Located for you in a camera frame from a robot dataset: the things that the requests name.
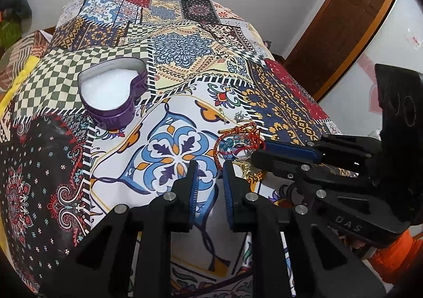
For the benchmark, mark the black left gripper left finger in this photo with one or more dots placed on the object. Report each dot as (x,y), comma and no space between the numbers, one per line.
(129,248)

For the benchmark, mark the brown wooden door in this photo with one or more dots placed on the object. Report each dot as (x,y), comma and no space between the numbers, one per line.
(335,37)

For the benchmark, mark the gold earring jewelry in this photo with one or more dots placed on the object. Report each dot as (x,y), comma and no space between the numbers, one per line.
(251,174)

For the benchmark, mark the striped orange brown blanket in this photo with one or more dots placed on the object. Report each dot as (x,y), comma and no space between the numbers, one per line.
(13,60)

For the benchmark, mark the green patterned box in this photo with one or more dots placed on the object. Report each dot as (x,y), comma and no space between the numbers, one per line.
(10,32)

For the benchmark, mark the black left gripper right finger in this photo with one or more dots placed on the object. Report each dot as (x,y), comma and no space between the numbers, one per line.
(293,253)

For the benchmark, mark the purple heart-shaped tin box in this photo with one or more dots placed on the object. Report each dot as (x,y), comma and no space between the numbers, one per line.
(109,91)

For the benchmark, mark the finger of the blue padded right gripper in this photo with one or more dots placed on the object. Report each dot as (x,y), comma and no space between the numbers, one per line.
(297,149)

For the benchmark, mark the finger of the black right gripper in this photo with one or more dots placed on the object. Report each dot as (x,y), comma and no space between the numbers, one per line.
(281,165)

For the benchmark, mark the colourful patchwork bed cover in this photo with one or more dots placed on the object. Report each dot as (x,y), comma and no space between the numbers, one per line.
(61,173)

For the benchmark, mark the silver charm jewelry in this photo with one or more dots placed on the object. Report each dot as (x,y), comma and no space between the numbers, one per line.
(240,116)

